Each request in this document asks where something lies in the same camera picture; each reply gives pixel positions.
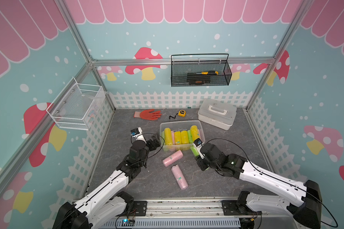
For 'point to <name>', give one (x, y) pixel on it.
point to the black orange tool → (191, 82)
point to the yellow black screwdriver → (206, 73)
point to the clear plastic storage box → (178, 126)
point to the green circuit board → (127, 222)
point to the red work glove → (148, 114)
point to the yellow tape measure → (182, 113)
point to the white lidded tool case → (217, 113)
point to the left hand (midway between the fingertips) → (153, 137)
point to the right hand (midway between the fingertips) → (197, 156)
